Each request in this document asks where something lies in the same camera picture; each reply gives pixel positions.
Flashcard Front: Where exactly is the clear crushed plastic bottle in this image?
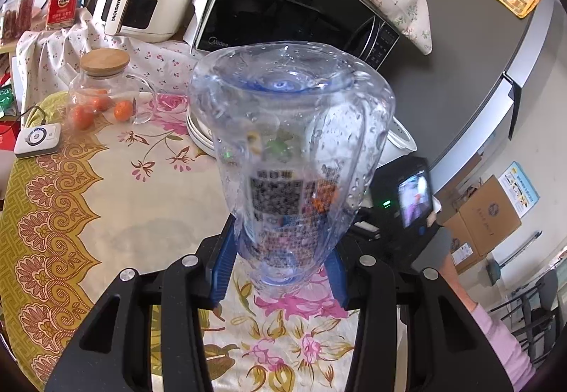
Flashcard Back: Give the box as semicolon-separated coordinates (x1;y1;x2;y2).
189;41;396;298

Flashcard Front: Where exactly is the pink sleeve forearm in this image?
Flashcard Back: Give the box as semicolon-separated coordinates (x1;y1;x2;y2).
471;305;535;391

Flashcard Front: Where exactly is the person right hand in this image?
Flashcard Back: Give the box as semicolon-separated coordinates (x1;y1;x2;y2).
438;254;478;312

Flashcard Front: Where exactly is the white electric cooking pot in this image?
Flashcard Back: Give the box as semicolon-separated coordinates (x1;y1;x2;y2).
378;117;418;167

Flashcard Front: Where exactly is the lower cardboard box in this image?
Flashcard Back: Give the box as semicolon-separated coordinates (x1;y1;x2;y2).
443;213;482;274

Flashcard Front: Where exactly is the cardboard box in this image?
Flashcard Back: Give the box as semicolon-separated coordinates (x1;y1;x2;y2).
443;213;482;274
459;176;522;258

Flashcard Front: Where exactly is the upper cardboard box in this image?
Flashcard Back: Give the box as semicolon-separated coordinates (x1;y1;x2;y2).
459;176;522;258

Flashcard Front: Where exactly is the broom with dustpan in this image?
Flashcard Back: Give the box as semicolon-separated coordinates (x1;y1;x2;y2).
484;230;544;287

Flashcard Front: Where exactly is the black dining chair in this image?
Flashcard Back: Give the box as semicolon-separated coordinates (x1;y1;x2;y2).
488;269;564;367

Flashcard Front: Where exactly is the blue white appliance box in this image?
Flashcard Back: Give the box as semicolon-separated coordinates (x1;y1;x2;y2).
498;162;540;218

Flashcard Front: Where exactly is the floral tablecloth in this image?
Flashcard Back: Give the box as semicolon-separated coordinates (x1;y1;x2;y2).
1;16;359;391

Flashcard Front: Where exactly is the grey refrigerator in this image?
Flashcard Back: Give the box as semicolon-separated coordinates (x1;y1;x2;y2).
380;0;555;190

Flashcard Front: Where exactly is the white round device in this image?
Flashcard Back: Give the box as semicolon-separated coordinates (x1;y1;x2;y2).
13;123;62;159

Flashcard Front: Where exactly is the black microwave oven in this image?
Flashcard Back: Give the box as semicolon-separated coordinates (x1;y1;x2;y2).
184;0;399;68

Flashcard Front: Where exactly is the glass jug wooden lid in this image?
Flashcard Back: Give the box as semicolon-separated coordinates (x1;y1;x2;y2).
66;48;158;131

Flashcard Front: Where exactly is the red label glass jar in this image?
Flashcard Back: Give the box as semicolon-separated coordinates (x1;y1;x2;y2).
45;0;88;31

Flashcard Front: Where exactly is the white ceramic bowl green handle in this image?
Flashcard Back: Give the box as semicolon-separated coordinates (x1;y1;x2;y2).
185;108;215;158

